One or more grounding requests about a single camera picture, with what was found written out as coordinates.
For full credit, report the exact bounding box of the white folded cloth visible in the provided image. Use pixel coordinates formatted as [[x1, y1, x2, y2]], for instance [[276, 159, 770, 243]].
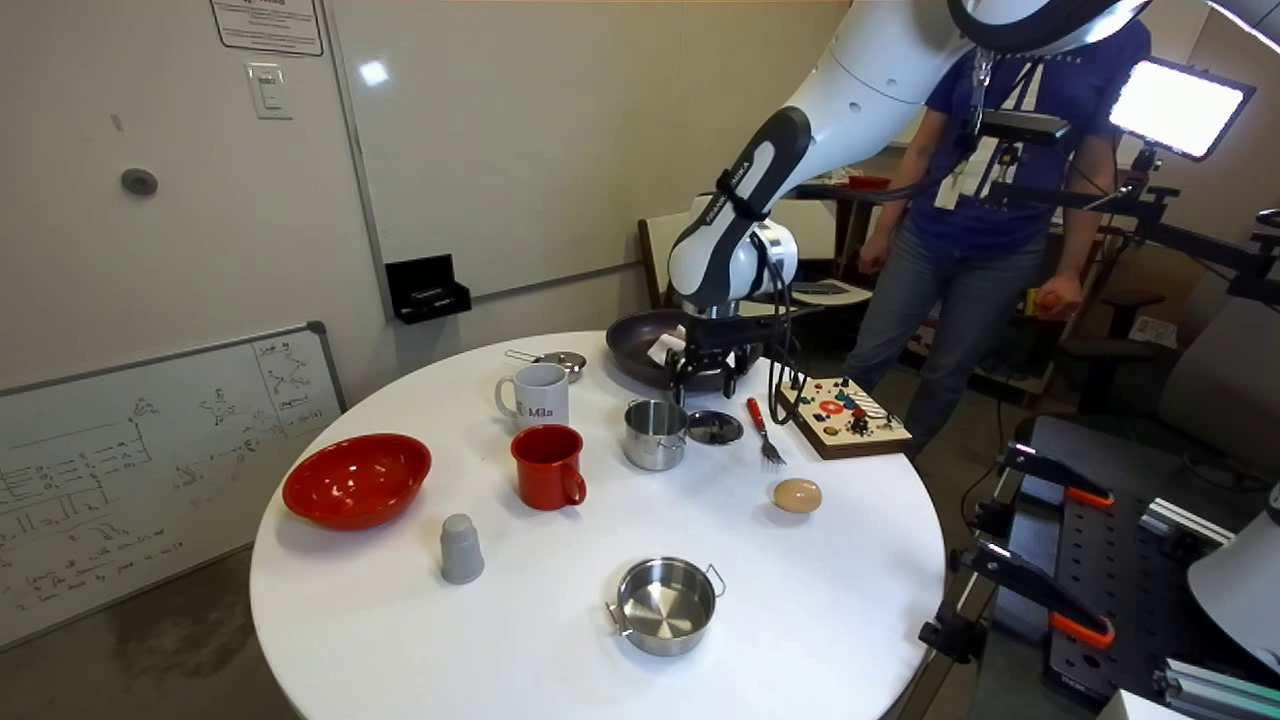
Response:
[[644, 324, 691, 376]]

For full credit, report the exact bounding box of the black breadboard bench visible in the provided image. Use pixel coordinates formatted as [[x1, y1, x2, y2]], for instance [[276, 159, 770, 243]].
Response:
[[1014, 413, 1280, 713]]

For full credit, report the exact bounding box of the red mug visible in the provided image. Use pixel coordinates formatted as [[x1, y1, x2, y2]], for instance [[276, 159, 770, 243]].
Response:
[[507, 421, 591, 518]]

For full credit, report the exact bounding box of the black mounted camera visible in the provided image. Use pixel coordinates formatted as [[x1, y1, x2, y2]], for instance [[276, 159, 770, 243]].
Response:
[[961, 108, 1077, 145]]

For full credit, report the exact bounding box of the wooden busy board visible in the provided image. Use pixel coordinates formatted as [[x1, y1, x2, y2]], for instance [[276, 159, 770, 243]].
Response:
[[774, 372, 919, 463]]

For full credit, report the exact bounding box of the grey office chair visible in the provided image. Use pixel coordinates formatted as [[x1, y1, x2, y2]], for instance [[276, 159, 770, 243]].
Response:
[[1156, 293, 1280, 493]]

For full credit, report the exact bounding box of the black orange-handled clamp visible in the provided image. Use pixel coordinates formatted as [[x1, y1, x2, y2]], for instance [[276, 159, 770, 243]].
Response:
[[993, 441, 1119, 518], [915, 535, 1119, 664]]

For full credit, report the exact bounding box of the wide shallow silver pot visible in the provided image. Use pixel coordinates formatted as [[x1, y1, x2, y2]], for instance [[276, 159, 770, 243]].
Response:
[[606, 553, 733, 661]]

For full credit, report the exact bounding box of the silver pot lid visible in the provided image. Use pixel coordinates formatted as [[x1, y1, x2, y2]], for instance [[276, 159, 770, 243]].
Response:
[[684, 410, 747, 447]]

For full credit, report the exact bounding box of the whiteboard leaning on wall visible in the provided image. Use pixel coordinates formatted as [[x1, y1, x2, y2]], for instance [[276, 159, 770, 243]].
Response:
[[0, 315, 353, 652]]

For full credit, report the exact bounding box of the aluminium rail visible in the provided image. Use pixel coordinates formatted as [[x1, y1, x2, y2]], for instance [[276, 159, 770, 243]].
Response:
[[1152, 657, 1280, 720]]

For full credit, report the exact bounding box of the small grey cup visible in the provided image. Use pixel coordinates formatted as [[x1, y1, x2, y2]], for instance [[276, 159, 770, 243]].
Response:
[[438, 511, 488, 589]]

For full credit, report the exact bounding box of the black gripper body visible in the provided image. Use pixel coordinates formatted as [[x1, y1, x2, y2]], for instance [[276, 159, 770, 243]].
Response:
[[689, 315, 790, 366]]

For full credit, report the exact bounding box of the small wooden round piece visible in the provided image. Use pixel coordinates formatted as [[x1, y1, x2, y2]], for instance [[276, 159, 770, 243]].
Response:
[[770, 477, 830, 522]]

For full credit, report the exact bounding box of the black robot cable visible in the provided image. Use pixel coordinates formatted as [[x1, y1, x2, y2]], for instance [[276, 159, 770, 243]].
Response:
[[760, 236, 816, 421]]

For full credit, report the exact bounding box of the round grey wall knob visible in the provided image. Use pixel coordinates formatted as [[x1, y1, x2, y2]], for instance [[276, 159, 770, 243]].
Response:
[[118, 165, 164, 203]]

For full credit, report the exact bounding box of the white mug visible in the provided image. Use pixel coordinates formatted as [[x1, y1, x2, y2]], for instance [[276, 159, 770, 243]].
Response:
[[493, 359, 577, 434]]

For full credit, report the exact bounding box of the white wall switch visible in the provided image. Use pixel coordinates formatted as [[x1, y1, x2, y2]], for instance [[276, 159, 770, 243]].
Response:
[[244, 62, 296, 125]]

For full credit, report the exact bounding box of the bright LED light panel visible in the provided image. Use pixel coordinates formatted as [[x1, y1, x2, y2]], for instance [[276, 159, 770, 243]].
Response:
[[1108, 55, 1259, 165]]

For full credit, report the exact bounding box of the red bowl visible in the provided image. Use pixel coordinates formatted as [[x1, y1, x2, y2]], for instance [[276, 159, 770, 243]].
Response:
[[282, 430, 438, 533]]

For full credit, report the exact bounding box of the red-handled fork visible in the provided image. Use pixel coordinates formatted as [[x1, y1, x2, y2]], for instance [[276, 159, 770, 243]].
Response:
[[741, 393, 790, 468]]

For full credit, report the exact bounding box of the wall-mounted whiteboard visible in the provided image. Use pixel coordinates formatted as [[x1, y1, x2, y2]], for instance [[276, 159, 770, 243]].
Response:
[[322, 0, 858, 308]]

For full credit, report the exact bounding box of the black marker tray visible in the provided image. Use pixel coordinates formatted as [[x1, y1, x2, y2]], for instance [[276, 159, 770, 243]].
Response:
[[386, 252, 477, 328]]

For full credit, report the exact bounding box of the black frying pan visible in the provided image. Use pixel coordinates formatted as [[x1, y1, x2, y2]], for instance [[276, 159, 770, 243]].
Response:
[[606, 308, 803, 396]]

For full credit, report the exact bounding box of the person in blue shirt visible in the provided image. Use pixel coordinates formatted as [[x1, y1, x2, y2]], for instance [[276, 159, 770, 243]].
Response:
[[839, 18, 1156, 457]]

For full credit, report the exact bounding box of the paper wall sign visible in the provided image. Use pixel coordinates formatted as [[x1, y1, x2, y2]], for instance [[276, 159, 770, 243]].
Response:
[[208, 0, 327, 62]]

